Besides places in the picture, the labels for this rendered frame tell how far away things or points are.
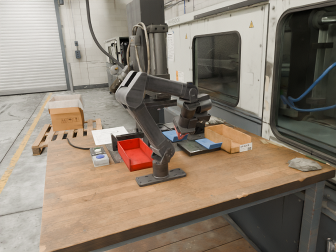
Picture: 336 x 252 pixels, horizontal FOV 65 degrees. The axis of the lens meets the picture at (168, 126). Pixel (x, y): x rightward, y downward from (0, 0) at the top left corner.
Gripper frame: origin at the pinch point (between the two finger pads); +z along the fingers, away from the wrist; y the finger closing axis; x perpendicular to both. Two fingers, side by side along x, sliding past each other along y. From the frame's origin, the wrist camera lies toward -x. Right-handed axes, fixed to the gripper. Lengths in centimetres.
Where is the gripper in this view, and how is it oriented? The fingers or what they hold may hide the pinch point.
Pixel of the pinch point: (179, 137)
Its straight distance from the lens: 120.3
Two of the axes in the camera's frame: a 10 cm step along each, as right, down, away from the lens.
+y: -3.4, -7.1, 6.2
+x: -9.2, 1.3, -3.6
